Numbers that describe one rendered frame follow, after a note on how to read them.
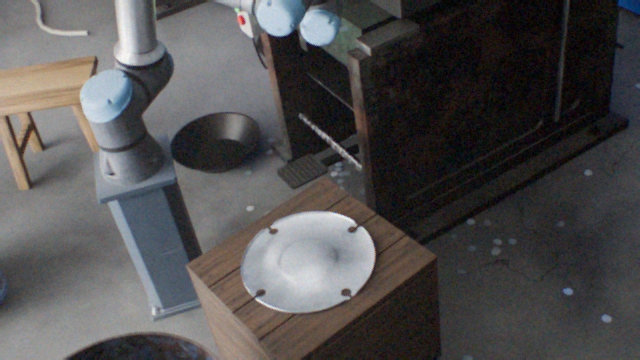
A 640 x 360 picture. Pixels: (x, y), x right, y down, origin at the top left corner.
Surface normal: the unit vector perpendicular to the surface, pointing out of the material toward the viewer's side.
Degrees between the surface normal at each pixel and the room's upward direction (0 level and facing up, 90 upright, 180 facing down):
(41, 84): 0
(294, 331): 0
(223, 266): 0
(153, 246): 90
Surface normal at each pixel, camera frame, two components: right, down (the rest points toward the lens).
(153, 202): 0.27, 0.61
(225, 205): -0.14, -0.74
